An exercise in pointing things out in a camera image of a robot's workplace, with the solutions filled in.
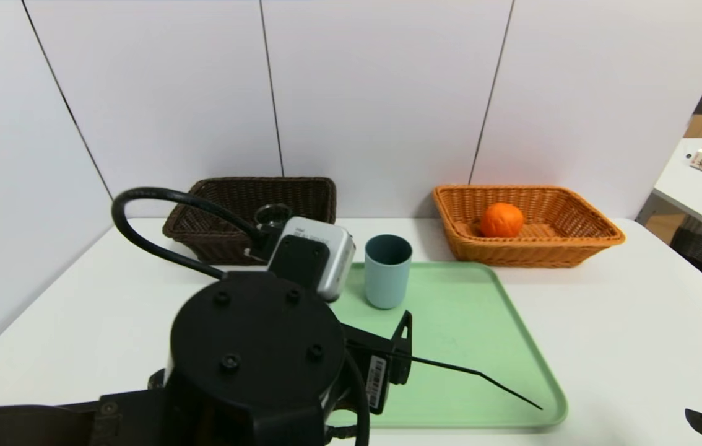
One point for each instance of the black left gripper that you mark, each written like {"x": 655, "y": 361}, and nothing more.
{"x": 381, "y": 376}

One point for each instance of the blue-grey plastic cup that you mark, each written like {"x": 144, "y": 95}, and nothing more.
{"x": 387, "y": 282}

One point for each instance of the orange fruit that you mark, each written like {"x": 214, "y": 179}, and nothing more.
{"x": 502, "y": 220}

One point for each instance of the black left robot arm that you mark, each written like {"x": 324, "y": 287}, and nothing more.
{"x": 252, "y": 347}

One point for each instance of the orange wicker basket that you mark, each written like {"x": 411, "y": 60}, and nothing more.
{"x": 521, "y": 251}

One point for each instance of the dark brown wicker basket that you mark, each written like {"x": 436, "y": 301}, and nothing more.
{"x": 314, "y": 198}

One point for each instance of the light green plastic tray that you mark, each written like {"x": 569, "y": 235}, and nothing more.
{"x": 481, "y": 322}

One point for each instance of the white side table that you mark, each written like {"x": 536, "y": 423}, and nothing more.
{"x": 691, "y": 195}

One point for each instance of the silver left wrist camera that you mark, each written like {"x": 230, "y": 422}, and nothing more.
{"x": 332, "y": 254}

